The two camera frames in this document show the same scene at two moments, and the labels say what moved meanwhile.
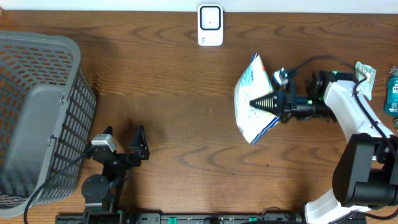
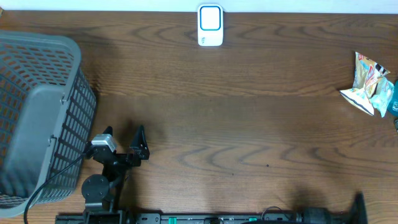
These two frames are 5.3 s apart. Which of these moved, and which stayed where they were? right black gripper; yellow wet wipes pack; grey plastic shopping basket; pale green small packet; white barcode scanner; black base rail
Moved: yellow wet wipes pack; right black gripper; pale green small packet
Stayed: white barcode scanner; grey plastic shopping basket; black base rail
